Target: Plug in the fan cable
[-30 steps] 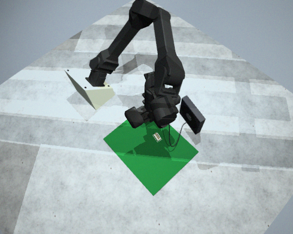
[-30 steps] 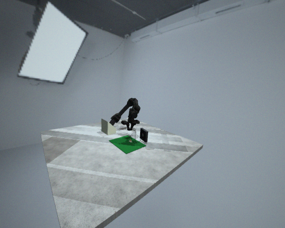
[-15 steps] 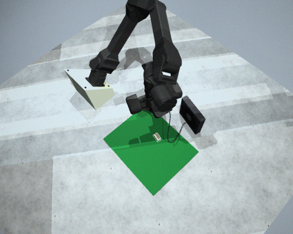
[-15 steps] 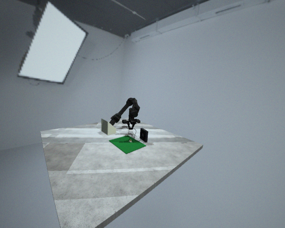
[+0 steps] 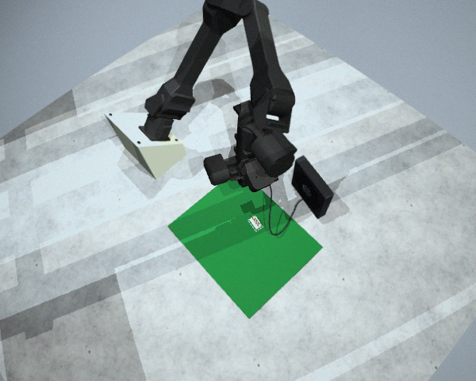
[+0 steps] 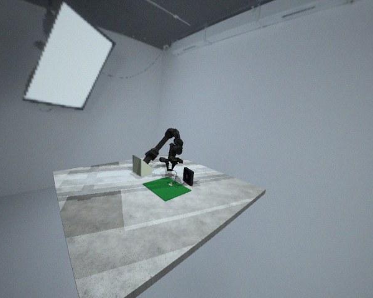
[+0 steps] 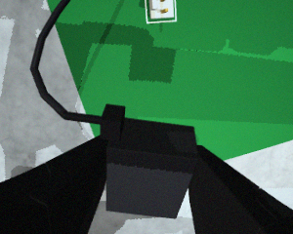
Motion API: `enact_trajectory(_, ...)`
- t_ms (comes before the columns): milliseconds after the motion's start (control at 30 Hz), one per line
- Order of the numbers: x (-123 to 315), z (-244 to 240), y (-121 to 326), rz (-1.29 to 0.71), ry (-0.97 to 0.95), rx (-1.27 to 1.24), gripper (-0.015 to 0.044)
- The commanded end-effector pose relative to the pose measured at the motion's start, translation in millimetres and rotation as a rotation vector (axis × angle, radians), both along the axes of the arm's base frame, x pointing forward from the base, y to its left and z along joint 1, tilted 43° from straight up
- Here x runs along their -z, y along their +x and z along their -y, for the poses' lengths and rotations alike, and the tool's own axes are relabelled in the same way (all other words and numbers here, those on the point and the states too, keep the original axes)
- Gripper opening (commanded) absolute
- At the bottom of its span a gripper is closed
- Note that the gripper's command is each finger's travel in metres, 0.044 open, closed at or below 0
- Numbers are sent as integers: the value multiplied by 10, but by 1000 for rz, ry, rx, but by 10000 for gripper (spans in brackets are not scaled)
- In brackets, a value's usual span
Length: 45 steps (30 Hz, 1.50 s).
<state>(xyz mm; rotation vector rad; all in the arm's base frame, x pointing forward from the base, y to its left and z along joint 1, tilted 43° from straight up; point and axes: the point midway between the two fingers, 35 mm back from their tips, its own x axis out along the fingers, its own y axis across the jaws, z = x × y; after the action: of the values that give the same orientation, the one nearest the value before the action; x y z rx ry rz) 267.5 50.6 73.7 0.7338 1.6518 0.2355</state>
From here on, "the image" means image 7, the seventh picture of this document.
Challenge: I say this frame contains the black connector plug with cable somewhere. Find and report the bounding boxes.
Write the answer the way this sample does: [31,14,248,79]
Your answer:
[29,0,198,219]

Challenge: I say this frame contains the green circuit board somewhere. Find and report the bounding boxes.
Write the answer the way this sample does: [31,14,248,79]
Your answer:
[56,0,293,160]

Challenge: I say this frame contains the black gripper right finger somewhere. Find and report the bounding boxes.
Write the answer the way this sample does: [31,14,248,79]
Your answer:
[188,145,293,234]

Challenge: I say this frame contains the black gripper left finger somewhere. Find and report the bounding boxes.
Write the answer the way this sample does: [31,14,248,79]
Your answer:
[0,136,108,234]

